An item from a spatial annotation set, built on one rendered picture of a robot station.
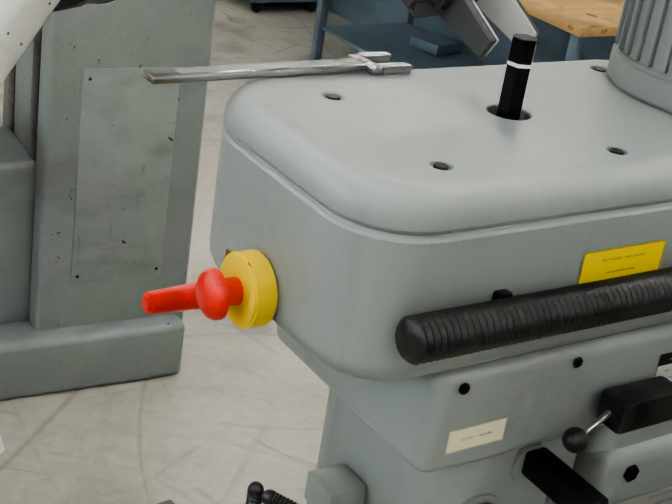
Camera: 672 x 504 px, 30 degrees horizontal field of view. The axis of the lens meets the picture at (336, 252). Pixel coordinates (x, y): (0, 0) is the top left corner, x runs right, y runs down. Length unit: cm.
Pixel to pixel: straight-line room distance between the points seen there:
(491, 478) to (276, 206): 32
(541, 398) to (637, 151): 21
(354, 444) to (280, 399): 301
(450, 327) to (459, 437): 16
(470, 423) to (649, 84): 35
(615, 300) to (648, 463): 27
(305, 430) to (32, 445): 84
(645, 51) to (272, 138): 38
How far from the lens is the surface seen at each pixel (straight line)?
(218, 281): 94
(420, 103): 103
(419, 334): 86
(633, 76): 116
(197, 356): 432
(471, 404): 99
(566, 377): 106
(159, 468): 377
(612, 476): 119
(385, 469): 111
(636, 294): 99
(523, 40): 102
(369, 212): 86
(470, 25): 102
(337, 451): 117
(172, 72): 99
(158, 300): 105
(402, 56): 722
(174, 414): 401
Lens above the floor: 220
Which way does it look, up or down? 25 degrees down
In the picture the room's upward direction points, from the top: 9 degrees clockwise
